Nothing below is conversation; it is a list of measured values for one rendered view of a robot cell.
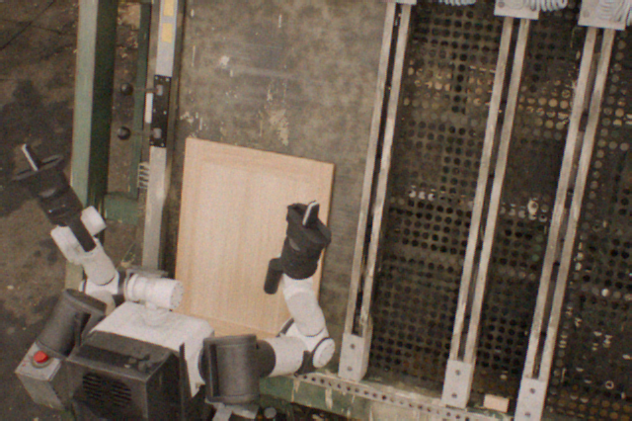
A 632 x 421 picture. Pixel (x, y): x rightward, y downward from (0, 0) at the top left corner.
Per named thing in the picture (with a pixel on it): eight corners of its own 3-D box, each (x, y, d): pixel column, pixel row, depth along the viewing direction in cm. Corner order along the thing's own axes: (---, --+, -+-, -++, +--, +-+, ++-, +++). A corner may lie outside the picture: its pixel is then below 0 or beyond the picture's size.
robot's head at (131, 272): (155, 308, 199) (158, 277, 197) (121, 301, 201) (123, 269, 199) (168, 301, 205) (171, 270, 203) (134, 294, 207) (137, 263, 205)
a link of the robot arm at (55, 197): (14, 166, 213) (39, 204, 219) (10, 187, 205) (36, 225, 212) (62, 147, 212) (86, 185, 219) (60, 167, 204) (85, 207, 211)
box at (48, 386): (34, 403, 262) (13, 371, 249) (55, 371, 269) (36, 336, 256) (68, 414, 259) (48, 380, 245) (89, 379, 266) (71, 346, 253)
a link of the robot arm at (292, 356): (322, 379, 223) (273, 389, 204) (283, 355, 229) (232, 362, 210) (340, 339, 221) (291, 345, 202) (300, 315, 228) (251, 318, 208)
